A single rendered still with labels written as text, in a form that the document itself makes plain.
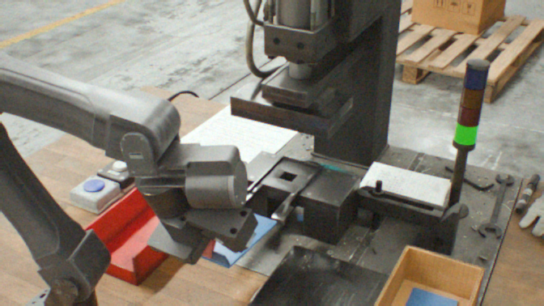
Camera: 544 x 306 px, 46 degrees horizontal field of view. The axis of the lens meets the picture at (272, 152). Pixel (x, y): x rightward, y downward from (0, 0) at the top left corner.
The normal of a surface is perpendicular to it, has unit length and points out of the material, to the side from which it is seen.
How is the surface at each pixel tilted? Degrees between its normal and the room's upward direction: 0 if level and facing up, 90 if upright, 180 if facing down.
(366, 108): 90
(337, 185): 0
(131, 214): 90
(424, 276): 90
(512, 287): 0
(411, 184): 1
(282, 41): 90
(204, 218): 25
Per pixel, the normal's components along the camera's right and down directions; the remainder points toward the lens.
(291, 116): -0.47, 0.45
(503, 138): 0.00, -0.86
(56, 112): -0.22, 0.45
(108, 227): 0.89, 0.24
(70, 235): 0.85, -0.33
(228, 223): -0.22, -0.59
